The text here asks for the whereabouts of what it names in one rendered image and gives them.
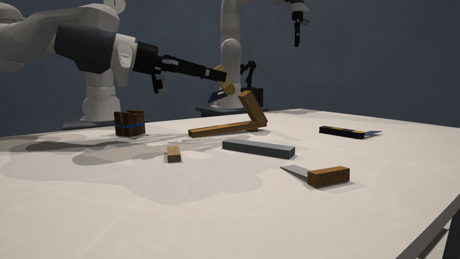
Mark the brown wooden v-shaped frame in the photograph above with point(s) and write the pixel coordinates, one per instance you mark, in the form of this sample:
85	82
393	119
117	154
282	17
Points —
253	109

